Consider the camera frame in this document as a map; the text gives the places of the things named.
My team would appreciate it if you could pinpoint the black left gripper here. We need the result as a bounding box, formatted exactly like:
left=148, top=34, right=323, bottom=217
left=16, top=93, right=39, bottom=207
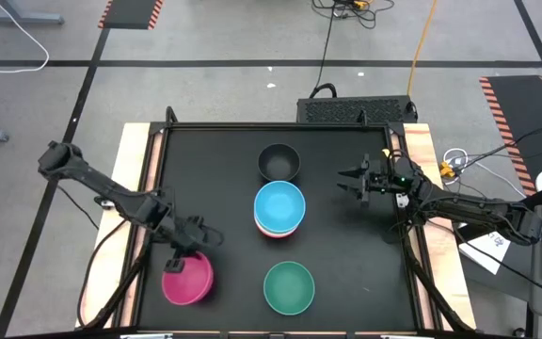
left=160, top=215, right=225, bottom=275

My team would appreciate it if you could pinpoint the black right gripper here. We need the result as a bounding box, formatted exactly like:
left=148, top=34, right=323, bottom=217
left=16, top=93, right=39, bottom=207
left=337, top=153, right=418, bottom=208

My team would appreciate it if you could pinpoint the pink bowl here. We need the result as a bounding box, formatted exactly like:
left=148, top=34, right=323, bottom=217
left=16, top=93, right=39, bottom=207
left=161, top=250, right=215, bottom=307

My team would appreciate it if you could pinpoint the black bowl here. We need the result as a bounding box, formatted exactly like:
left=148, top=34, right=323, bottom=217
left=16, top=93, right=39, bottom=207
left=257, top=142, right=302, bottom=184

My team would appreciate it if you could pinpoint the blue bowl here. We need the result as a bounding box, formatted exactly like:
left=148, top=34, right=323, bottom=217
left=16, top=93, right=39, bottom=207
left=253, top=180, right=307, bottom=235

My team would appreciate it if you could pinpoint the black perforated computer case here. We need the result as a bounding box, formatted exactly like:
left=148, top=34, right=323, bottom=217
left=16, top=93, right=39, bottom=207
left=297, top=95, right=418, bottom=125

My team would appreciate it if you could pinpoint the wooden table side board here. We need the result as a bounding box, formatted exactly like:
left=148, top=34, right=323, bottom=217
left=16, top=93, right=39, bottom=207
left=402, top=122, right=477, bottom=331
left=75, top=122, right=164, bottom=329

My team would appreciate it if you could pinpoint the red bowl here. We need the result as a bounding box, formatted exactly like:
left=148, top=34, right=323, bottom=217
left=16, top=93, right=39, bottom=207
left=254, top=220, right=300, bottom=240

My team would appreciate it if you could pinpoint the green ribbed bowl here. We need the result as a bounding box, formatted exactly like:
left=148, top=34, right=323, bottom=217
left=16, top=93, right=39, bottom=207
left=262, top=261, right=316, bottom=316

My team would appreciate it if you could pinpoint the white paper sheet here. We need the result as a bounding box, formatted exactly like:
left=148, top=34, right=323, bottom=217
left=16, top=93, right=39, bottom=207
left=458, top=230, right=516, bottom=276

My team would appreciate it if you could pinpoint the black hazard-striped floor mat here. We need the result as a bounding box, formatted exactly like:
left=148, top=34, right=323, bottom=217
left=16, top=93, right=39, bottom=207
left=479, top=74, right=542, bottom=194
left=98, top=0, right=164, bottom=30

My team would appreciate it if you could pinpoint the black computer power cable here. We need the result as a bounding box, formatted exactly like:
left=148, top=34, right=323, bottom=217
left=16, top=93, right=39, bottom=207
left=314, top=0, right=339, bottom=99

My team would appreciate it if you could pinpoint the yellow floor cable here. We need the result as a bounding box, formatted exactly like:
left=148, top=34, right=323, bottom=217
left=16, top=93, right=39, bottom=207
left=406, top=0, right=439, bottom=98

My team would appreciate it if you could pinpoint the black cable tangle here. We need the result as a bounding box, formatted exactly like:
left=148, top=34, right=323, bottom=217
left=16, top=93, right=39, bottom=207
left=311, top=0, right=394, bottom=30

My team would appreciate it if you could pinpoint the white floor cable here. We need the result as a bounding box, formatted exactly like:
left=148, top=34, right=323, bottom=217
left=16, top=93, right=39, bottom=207
left=0, top=0, right=50, bottom=75

